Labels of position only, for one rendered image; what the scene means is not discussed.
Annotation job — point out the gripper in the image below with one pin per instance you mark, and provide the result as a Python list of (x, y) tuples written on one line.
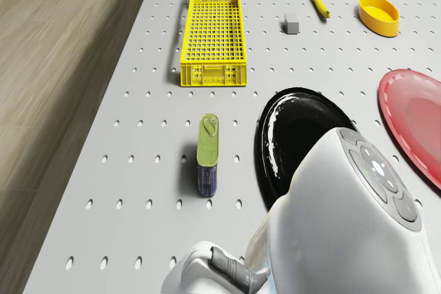
[(206, 273)]

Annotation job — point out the grey cube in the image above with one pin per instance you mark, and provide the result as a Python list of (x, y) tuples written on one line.
[(291, 25)]

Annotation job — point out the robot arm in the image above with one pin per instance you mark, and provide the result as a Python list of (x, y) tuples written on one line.
[(344, 221)]

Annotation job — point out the flat-sided can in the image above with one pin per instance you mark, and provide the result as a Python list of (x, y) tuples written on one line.
[(207, 156)]

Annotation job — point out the black plate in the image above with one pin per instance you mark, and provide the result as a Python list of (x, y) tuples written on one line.
[(293, 125)]

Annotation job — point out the yellow basket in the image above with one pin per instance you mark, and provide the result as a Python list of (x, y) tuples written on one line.
[(213, 73)]

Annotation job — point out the red plate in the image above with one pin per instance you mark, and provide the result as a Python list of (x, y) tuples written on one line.
[(413, 118)]

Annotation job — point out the banana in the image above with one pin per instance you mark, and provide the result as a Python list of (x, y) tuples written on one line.
[(318, 1)]

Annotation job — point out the yellow bowl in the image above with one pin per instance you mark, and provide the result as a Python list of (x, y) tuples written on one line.
[(379, 20)]

